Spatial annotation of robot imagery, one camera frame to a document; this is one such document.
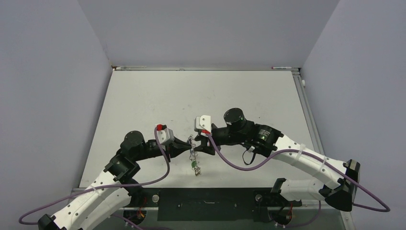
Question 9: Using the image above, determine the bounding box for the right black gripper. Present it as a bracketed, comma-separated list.
[194, 126, 246, 153]

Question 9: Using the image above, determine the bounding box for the grey metal keyring disc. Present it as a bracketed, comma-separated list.
[187, 135, 201, 176]

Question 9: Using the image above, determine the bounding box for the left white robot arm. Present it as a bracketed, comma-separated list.
[37, 128, 192, 230]

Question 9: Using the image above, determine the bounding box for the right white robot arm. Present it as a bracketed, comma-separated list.
[194, 108, 361, 212]

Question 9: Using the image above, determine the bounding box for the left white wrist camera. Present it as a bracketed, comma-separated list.
[155, 124, 175, 146]

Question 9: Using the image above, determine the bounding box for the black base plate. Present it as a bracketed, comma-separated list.
[124, 187, 302, 223]

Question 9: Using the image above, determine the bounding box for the aluminium back rail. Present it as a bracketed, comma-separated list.
[112, 66, 300, 72]

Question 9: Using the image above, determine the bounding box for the aluminium rail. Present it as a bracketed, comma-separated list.
[292, 69, 325, 155]
[112, 66, 300, 72]

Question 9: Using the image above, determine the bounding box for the aluminium right rail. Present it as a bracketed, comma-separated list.
[292, 69, 325, 155]

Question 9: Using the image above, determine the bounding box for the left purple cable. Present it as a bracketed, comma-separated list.
[18, 126, 170, 230]

